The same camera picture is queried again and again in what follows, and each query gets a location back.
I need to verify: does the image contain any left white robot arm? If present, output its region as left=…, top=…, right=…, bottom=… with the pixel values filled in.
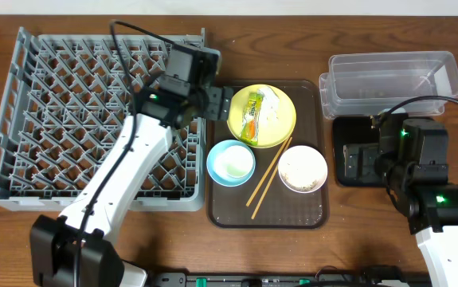
left=30, top=74, right=234, bottom=286

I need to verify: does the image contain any clear plastic waste bin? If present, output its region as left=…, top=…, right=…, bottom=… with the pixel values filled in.
left=319, top=51, right=458, bottom=120

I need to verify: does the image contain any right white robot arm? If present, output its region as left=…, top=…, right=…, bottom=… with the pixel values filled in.
left=332, top=115, right=458, bottom=286

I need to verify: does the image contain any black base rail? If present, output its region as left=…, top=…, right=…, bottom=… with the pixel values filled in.
left=145, top=265, right=432, bottom=287

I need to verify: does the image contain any pink white bowl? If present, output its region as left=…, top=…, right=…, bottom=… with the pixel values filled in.
left=277, top=145, right=328, bottom=194

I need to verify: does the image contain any lower wooden chopstick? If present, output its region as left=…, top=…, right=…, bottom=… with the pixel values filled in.
left=251, top=140, right=292, bottom=220

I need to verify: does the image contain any dark brown serving tray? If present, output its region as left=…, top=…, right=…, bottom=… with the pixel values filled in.
left=205, top=80, right=329, bottom=230

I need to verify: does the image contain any yellow round plate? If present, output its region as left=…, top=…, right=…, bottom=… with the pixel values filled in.
left=227, top=84, right=296, bottom=148

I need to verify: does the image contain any black waste tray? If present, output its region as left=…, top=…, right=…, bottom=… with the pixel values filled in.
left=332, top=112, right=448, bottom=188

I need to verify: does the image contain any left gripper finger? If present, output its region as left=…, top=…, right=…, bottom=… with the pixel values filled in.
left=207, top=86, right=234, bottom=104
left=206, top=104, right=229, bottom=121

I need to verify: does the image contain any green snack wrapper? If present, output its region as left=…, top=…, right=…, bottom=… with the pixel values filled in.
left=240, top=92, right=264, bottom=146

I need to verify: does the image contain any light blue bowl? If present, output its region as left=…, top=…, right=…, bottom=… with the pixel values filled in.
left=206, top=140, right=256, bottom=187

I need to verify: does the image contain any grey plastic dishwasher rack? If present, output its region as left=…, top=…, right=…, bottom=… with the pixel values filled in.
left=0, top=29, right=206, bottom=211

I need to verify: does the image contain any wooden chopstick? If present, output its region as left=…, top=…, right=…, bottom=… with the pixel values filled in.
left=251, top=140, right=292, bottom=220
left=245, top=136, right=292, bottom=207

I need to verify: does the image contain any upper wooden chopstick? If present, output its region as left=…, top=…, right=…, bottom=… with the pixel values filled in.
left=245, top=136, right=292, bottom=207

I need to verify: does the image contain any white tissue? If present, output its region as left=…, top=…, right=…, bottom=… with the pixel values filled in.
left=258, top=85, right=280, bottom=126

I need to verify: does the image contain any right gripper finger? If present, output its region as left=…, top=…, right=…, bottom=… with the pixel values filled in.
left=344, top=163, right=377, bottom=178
left=343, top=143, right=377, bottom=162

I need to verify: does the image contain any pale green cup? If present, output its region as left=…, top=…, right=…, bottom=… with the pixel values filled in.
left=214, top=145, right=253, bottom=179

